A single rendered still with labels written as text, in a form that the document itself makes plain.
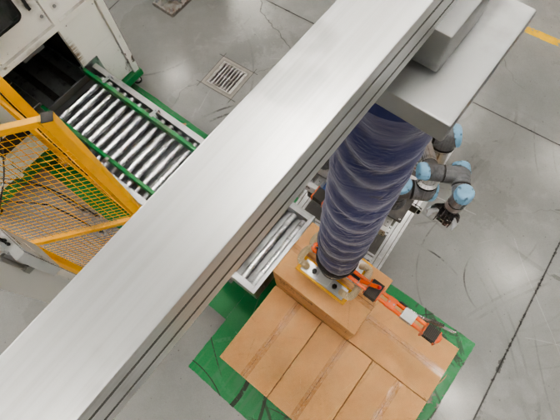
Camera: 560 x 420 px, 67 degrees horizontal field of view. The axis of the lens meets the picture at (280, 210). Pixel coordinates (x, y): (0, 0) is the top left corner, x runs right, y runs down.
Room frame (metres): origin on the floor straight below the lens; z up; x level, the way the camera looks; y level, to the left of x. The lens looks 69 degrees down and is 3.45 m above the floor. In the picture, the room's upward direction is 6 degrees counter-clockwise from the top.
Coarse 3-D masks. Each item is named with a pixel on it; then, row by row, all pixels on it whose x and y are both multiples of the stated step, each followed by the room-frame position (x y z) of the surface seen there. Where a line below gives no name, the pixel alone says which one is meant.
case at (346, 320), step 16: (304, 240) 0.76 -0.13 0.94; (288, 256) 0.67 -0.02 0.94; (288, 272) 0.57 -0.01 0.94; (352, 272) 0.52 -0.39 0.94; (288, 288) 0.51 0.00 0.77; (304, 288) 0.46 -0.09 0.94; (320, 288) 0.45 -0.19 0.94; (352, 288) 0.43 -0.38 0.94; (304, 304) 0.42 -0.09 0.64; (320, 304) 0.36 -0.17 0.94; (336, 304) 0.35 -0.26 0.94; (352, 304) 0.34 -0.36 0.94; (368, 304) 0.33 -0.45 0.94; (336, 320) 0.26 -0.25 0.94; (352, 320) 0.25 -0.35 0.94
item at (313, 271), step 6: (306, 258) 0.61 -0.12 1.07; (300, 264) 0.58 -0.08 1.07; (312, 264) 0.57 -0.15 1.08; (300, 270) 0.55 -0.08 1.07; (306, 270) 0.54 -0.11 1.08; (312, 270) 0.53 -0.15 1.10; (318, 270) 0.53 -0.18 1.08; (306, 276) 0.51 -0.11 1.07; (312, 276) 0.50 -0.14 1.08; (318, 282) 0.46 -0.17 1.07; (330, 282) 0.46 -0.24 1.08; (336, 282) 0.45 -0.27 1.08; (324, 288) 0.43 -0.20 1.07; (330, 288) 0.42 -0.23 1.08; (336, 288) 0.42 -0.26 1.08; (342, 288) 0.41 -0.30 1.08; (348, 288) 0.41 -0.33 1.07; (330, 294) 0.39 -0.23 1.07; (336, 294) 0.39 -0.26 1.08; (336, 300) 0.36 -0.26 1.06; (342, 300) 0.35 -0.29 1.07
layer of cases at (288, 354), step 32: (256, 320) 0.36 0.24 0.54; (288, 320) 0.34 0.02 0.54; (320, 320) 0.32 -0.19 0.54; (384, 320) 0.27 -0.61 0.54; (416, 320) 0.25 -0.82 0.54; (224, 352) 0.18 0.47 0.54; (256, 352) 0.16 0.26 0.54; (288, 352) 0.13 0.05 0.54; (320, 352) 0.11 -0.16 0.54; (352, 352) 0.09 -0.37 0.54; (384, 352) 0.07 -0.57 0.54; (416, 352) 0.05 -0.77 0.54; (448, 352) 0.02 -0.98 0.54; (256, 384) -0.04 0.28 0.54; (288, 384) -0.06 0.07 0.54; (320, 384) -0.08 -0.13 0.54; (352, 384) -0.10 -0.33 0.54; (384, 384) -0.12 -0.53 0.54; (416, 384) -0.14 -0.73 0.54; (288, 416) -0.24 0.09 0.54; (320, 416) -0.26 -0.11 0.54; (352, 416) -0.28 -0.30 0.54; (384, 416) -0.30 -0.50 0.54; (416, 416) -0.32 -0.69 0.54
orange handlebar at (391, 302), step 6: (312, 246) 0.65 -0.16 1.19; (348, 276) 0.46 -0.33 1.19; (360, 276) 0.45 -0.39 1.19; (354, 282) 0.42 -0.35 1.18; (360, 282) 0.42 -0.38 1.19; (384, 294) 0.34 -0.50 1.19; (378, 300) 0.31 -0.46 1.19; (390, 300) 0.31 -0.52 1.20; (396, 300) 0.30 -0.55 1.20; (384, 306) 0.28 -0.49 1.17; (390, 306) 0.28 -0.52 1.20; (402, 306) 0.27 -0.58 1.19; (396, 312) 0.24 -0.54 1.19; (420, 318) 0.20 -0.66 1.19; (414, 324) 0.17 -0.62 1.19; (420, 330) 0.14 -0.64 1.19
